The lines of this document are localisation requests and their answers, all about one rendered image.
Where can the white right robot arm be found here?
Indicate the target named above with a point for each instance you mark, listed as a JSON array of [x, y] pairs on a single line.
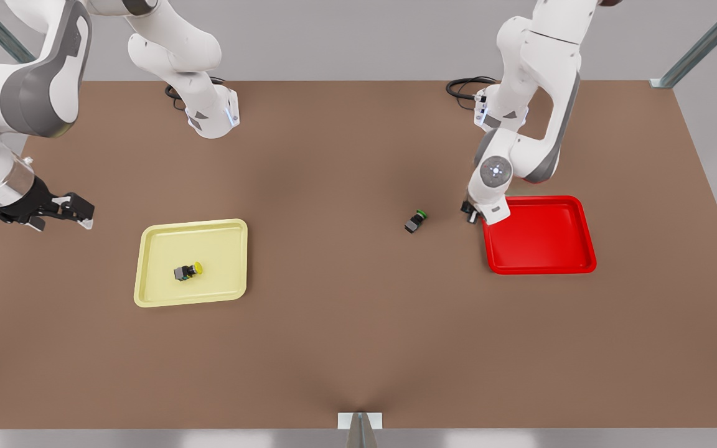
[[41, 81]]

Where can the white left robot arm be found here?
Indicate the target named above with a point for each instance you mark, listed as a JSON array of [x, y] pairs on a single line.
[[536, 93]]

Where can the red tray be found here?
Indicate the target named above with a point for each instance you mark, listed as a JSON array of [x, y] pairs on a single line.
[[542, 239]]

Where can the pale yellow tray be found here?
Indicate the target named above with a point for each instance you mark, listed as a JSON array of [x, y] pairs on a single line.
[[192, 262]]

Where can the green button switch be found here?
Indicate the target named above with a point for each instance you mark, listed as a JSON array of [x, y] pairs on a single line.
[[415, 221]]

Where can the yellow button switch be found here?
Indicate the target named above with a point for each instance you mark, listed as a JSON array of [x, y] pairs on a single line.
[[187, 271]]

